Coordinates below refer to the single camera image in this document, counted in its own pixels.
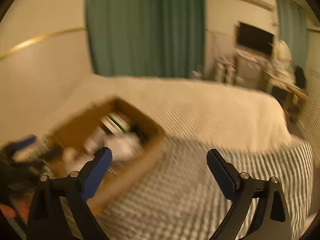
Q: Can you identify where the white crumpled cloth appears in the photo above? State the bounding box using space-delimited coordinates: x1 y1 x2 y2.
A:
84 127 143 162

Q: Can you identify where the brown cardboard box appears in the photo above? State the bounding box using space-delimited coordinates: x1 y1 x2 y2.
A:
46 95 167 217

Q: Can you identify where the large teal curtain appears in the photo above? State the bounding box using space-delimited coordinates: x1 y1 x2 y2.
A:
86 0 205 78

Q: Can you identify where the grey mini fridge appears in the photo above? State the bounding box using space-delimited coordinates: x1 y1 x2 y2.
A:
235 55 263 90

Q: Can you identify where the checkered bed sheet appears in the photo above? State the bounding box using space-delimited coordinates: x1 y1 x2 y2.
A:
96 137 313 239

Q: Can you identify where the white louvered wardrobe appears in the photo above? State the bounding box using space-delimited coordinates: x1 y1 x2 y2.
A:
299 29 320 158

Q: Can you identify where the round vanity mirror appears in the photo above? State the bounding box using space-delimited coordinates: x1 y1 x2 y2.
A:
273 40 292 68

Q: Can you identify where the small teal curtain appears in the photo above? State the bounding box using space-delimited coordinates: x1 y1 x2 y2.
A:
276 0 308 69

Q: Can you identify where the cream quilted blanket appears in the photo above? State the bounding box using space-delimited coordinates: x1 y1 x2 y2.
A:
39 74 293 151

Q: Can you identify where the black wall television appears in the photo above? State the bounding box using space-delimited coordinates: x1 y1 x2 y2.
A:
236 22 274 56

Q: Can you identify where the black backpack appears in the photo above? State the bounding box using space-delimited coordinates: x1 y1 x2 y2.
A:
295 66 306 89

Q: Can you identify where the wooden chair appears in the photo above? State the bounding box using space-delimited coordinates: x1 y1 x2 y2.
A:
266 75 309 123

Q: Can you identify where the green white medicine box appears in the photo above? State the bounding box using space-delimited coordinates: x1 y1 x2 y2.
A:
100 112 133 135

